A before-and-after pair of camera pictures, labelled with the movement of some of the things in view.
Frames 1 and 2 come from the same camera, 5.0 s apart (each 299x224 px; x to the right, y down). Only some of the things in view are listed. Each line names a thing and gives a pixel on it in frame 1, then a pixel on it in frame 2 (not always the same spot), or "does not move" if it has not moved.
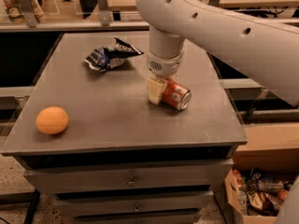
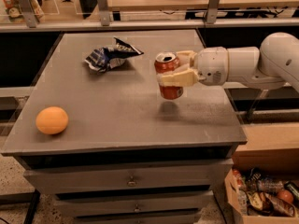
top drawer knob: [131, 183] does not move
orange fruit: [51, 120] does not move
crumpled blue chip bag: [110, 57] does not move
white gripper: [165, 65] → [212, 65]
